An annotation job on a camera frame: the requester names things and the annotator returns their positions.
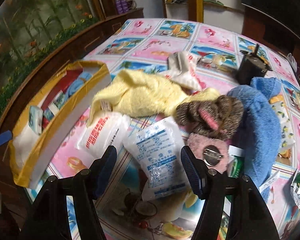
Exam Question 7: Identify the white packet blue text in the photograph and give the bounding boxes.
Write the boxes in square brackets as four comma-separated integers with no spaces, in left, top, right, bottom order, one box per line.
[123,116,190,202]

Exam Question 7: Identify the blue fluffy towel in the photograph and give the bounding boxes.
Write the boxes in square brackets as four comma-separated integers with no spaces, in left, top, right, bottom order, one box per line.
[227,77,281,188]

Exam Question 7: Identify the purple bottles on cabinet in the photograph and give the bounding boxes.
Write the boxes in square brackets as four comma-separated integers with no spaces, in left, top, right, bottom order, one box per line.
[115,0,129,14]

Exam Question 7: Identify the brown knitted glove pink cuff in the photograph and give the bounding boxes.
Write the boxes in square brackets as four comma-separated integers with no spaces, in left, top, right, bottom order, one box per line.
[175,95,244,140]

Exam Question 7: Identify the pink fluffy pad with badge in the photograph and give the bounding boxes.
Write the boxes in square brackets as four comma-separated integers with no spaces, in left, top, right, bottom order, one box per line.
[187,133,229,174]

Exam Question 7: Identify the white cloth glove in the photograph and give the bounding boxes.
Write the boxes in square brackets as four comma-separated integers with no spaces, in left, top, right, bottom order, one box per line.
[159,51,202,91]

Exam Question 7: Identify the red foil snack packet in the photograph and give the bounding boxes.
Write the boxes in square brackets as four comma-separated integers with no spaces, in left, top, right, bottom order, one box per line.
[41,68,83,110]

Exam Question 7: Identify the green white snack packet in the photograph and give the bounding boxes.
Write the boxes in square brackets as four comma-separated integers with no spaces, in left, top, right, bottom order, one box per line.
[290,169,300,209]

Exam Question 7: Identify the yellow fluffy towel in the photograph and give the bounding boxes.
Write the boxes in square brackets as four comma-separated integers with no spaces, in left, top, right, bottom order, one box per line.
[87,69,221,126]

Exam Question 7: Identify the white foam box yellow tape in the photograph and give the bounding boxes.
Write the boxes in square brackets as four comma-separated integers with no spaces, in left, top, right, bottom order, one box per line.
[8,61,111,189]

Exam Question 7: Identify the floral tissue pack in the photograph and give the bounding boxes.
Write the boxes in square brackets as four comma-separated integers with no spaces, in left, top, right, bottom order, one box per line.
[269,95,295,159]

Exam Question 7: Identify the black box with stick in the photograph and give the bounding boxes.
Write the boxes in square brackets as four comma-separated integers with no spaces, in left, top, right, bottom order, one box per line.
[235,44,272,85]

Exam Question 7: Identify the white packet red text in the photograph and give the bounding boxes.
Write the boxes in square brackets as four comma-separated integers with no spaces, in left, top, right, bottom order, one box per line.
[76,112,132,159]

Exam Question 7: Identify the colourful printed tablecloth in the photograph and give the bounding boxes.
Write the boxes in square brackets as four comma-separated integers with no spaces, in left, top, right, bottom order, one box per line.
[82,18,300,239]

